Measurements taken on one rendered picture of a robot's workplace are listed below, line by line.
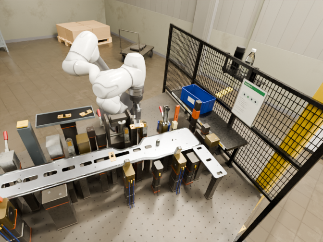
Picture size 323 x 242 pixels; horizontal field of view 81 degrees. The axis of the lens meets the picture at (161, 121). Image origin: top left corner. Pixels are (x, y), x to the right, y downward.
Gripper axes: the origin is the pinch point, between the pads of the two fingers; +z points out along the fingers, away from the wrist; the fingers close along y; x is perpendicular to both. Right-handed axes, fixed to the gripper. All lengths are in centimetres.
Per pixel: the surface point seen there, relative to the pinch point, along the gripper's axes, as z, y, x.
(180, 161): 24.8, 19.7, 23.7
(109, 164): 27.6, 6.1, -20.4
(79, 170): 26.8, 4.8, -39.0
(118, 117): 9.8, -18.5, -8.4
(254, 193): 62, 43, 83
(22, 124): 10, -29, -68
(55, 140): 16, -14, -50
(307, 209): 136, 57, 187
